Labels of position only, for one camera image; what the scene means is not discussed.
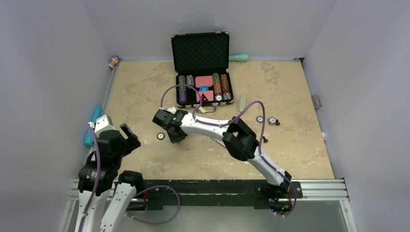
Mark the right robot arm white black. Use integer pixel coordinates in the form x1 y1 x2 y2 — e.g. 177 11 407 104
152 109 295 197

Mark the mint green flashlight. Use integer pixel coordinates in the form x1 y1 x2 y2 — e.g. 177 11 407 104
229 54 249 62

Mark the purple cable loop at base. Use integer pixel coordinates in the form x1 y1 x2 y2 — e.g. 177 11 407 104
124 186 180 225

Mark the blue cylinder tool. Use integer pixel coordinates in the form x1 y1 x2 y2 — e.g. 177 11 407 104
84 104 103 147

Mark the small orange bottle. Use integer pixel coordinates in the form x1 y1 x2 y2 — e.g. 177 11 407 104
108 56 121 69

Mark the poker chip near left gripper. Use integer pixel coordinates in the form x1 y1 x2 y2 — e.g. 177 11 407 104
157 132 165 140

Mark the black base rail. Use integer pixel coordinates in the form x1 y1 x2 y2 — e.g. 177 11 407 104
69 178 350 212

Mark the grey poker chip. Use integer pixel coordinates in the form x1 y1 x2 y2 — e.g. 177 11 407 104
267 117 280 126

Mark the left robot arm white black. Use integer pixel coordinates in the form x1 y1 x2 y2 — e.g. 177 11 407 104
75 122 181 232

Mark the black poker chip case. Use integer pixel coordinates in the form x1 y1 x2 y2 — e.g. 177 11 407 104
171 31 234 108

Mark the blue white poker chip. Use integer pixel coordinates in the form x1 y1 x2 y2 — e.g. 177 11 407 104
256 116 265 123

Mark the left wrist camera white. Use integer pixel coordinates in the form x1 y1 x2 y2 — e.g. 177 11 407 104
88 115 115 137

